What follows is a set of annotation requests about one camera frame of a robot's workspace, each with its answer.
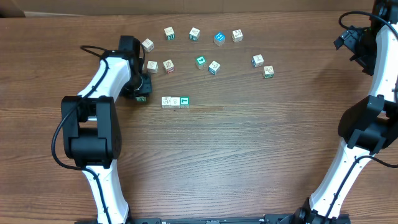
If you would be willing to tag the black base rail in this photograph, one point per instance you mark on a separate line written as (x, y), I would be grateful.
(211, 221)

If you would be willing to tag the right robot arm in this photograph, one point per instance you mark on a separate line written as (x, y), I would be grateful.
(365, 128)

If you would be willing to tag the block with green bottom side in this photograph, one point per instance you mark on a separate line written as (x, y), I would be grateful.
(268, 71)

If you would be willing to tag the block with green R side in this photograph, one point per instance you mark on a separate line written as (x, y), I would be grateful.
(169, 33)

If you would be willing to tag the block with green J side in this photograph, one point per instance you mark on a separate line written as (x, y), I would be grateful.
(194, 34)

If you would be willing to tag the wooden block with engraved drawing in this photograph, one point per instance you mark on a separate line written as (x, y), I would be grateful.
(152, 66)

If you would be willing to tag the green 7 top block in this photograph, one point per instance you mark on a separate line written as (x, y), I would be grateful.
(184, 102)

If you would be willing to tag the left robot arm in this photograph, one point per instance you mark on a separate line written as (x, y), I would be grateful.
(90, 127)

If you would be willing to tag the blue X top block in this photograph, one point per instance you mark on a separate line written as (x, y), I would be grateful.
(166, 102)

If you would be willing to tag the block with red Y side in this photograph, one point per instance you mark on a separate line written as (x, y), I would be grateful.
(169, 66)

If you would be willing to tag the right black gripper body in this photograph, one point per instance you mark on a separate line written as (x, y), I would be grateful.
(362, 43)

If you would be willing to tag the blue H top block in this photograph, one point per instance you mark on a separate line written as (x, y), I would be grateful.
(219, 39)

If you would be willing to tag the green 4 top block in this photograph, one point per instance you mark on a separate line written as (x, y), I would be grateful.
(200, 62)

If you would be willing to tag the plain wooden block upper left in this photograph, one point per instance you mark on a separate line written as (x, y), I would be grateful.
(148, 45)

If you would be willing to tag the wooden block with red print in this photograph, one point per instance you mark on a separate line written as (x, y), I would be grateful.
(175, 102)

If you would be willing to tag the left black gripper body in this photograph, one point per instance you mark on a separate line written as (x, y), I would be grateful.
(140, 83)

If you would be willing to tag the block with blue left side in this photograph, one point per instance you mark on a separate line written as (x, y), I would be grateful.
(257, 60)

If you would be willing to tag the wooden block with animal drawing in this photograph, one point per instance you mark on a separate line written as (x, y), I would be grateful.
(237, 35)

